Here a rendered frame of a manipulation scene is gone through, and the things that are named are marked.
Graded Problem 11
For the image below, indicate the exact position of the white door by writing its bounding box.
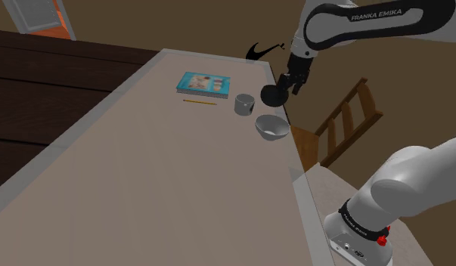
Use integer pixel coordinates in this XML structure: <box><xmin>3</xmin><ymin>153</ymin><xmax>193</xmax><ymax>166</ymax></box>
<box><xmin>2</xmin><ymin>0</ymin><xmax>77</xmax><ymax>42</ymax></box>

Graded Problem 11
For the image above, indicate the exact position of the grey mug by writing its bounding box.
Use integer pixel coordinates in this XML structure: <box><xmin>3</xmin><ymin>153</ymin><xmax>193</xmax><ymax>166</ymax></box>
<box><xmin>234</xmin><ymin>93</ymin><xmax>256</xmax><ymax>116</ymax></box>

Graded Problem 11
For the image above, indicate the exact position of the black bowl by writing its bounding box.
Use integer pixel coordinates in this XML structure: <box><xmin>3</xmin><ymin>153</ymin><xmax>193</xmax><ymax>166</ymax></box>
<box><xmin>259</xmin><ymin>83</ymin><xmax>290</xmax><ymax>108</ymax></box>

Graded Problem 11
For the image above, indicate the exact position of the beige table with grey rim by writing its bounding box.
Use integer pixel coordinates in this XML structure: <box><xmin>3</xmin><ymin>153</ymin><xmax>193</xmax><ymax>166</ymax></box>
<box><xmin>0</xmin><ymin>48</ymin><xmax>337</xmax><ymax>266</ymax></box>

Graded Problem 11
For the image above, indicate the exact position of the teal picture book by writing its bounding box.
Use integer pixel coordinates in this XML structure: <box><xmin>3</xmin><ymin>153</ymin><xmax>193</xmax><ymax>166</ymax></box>
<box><xmin>175</xmin><ymin>71</ymin><xmax>231</xmax><ymax>100</ymax></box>

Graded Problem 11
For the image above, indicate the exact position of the black curved object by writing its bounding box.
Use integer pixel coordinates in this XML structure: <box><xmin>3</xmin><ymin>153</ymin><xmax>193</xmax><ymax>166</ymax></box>
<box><xmin>245</xmin><ymin>42</ymin><xmax>286</xmax><ymax>62</ymax></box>

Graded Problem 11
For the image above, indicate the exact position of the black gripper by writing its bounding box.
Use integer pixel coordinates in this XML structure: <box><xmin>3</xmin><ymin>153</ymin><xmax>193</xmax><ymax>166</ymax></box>
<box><xmin>278</xmin><ymin>54</ymin><xmax>314</xmax><ymax>96</ymax></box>

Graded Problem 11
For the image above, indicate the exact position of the yellow pencil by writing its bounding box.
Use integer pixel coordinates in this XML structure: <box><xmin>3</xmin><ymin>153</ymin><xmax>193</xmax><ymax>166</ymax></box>
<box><xmin>182</xmin><ymin>98</ymin><xmax>219</xmax><ymax>107</ymax></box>

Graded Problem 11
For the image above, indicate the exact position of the beige robot stand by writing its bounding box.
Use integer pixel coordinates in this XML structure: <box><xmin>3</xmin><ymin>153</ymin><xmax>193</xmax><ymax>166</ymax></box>
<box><xmin>290</xmin><ymin>162</ymin><xmax>432</xmax><ymax>266</ymax></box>

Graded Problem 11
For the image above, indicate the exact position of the white bowl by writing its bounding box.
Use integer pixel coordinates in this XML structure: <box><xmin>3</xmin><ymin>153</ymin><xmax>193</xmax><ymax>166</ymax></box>
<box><xmin>254</xmin><ymin>113</ymin><xmax>291</xmax><ymax>142</ymax></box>

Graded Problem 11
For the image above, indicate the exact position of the wooden chair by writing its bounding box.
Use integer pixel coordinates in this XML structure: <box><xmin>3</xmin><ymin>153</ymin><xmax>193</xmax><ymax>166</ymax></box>
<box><xmin>289</xmin><ymin>76</ymin><xmax>384</xmax><ymax>173</ymax></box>

